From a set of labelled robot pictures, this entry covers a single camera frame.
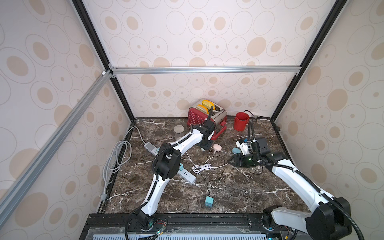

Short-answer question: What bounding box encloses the pink earbud case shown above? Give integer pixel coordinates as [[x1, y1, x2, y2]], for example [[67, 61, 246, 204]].
[[213, 144, 222, 152]]

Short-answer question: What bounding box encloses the blue earbud case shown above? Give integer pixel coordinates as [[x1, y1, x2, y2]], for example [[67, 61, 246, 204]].
[[232, 148, 242, 154]]

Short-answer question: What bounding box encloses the teal charger with white cable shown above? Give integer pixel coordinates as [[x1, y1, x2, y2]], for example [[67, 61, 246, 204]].
[[184, 153, 219, 174]]

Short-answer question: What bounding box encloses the teal charger plug white cable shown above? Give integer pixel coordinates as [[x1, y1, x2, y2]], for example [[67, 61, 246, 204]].
[[184, 151, 238, 175]]

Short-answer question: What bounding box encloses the white power strip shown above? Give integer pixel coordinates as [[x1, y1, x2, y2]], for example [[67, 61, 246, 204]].
[[144, 142, 196, 184]]

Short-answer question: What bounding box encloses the teal charger with black cable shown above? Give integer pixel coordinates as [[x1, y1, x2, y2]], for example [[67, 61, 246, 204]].
[[205, 154, 228, 208]]

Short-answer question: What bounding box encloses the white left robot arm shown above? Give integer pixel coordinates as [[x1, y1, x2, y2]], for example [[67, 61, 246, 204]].
[[133, 107, 216, 231]]

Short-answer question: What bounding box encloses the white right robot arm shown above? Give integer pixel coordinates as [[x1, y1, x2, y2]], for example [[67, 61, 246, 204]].
[[228, 122, 365, 240]]

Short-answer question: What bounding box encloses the red polka dot toaster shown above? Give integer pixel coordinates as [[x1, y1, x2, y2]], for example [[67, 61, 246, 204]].
[[187, 99, 228, 141]]

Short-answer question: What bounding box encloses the yellow toast slice front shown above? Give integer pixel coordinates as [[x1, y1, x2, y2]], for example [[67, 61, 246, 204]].
[[196, 105, 209, 115]]

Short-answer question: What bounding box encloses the yellow toast slice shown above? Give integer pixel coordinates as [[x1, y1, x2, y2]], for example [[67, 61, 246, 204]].
[[202, 100, 216, 111], [196, 105, 209, 115]]

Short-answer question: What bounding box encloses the yellow toast slice back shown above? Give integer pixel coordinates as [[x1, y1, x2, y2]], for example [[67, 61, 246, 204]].
[[202, 100, 216, 111]]

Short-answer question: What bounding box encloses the clear jar with rice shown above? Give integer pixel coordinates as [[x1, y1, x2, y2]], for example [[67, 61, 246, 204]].
[[173, 125, 185, 141]]

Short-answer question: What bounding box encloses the red plastic cup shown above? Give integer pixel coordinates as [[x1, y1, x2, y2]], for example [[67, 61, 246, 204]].
[[234, 112, 250, 132]]

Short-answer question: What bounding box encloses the toaster black power cord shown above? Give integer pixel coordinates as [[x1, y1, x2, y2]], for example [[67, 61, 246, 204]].
[[242, 109, 271, 124]]

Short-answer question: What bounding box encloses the grey power strip cord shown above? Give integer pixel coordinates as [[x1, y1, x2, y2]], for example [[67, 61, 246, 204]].
[[100, 125, 148, 202]]

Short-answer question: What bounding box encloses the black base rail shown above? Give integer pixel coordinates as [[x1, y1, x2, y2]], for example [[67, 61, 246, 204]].
[[80, 213, 294, 240]]

